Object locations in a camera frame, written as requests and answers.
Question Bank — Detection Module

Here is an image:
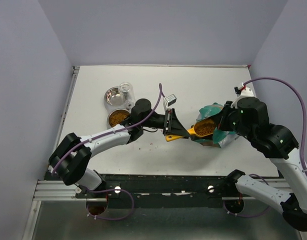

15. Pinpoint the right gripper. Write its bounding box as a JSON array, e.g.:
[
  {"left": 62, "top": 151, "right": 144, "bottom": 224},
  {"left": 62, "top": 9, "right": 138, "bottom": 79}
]
[{"left": 212, "top": 99, "right": 255, "bottom": 142}]

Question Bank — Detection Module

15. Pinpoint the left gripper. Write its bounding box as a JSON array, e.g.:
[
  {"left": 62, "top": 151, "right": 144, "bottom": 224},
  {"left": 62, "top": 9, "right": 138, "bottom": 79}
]
[{"left": 140, "top": 107, "right": 190, "bottom": 138}]

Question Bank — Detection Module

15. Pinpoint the brown pet food kibble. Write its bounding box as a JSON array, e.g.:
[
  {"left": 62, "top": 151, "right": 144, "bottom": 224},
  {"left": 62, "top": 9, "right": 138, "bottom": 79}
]
[{"left": 194, "top": 119, "right": 216, "bottom": 137}]

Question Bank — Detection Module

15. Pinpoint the yellow plastic scoop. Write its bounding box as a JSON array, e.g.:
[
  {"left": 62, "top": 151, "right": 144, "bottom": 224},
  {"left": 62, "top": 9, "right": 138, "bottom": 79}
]
[{"left": 165, "top": 117, "right": 217, "bottom": 143}]

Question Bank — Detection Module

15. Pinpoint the green pet food bag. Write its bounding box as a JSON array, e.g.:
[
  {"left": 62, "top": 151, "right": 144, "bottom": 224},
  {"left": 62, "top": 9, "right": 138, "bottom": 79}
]
[{"left": 190, "top": 102, "right": 239, "bottom": 148}]

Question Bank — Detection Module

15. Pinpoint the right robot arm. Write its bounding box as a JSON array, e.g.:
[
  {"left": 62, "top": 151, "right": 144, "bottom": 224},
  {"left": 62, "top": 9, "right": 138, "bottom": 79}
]
[{"left": 215, "top": 96, "right": 307, "bottom": 232}]

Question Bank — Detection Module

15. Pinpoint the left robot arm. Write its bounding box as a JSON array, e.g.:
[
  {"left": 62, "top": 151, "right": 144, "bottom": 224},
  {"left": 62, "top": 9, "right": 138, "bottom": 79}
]
[{"left": 48, "top": 98, "right": 190, "bottom": 198}]

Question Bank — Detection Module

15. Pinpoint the grey double bowl feeder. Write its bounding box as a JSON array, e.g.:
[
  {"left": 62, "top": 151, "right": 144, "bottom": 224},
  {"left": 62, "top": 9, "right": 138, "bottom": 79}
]
[{"left": 104, "top": 86, "right": 131, "bottom": 128}]

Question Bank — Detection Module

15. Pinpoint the clear plastic water bottle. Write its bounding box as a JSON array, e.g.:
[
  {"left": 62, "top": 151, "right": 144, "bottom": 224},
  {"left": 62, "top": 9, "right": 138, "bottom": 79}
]
[{"left": 119, "top": 82, "right": 136, "bottom": 110}]

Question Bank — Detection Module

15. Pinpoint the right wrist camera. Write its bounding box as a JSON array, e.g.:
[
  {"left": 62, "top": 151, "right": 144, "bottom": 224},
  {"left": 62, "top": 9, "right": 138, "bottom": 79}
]
[{"left": 234, "top": 83, "right": 255, "bottom": 102}]

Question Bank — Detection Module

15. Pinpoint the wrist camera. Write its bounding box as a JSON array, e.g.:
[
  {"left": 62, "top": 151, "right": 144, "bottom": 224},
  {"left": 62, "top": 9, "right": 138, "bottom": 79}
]
[
  {"left": 234, "top": 83, "right": 255, "bottom": 102},
  {"left": 163, "top": 94, "right": 177, "bottom": 111}
]

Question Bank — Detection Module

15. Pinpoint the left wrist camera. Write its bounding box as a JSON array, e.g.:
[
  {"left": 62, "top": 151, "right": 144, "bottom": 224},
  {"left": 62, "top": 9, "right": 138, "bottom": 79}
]
[{"left": 163, "top": 94, "right": 177, "bottom": 111}]

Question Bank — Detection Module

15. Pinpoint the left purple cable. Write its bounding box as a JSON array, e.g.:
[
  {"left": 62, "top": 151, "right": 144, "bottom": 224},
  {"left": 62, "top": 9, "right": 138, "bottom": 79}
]
[{"left": 51, "top": 83, "right": 167, "bottom": 221}]

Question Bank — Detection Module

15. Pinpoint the aluminium frame profile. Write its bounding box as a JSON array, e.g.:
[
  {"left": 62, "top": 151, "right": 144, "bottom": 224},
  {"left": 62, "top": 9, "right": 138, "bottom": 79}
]
[{"left": 32, "top": 178, "right": 292, "bottom": 202}]

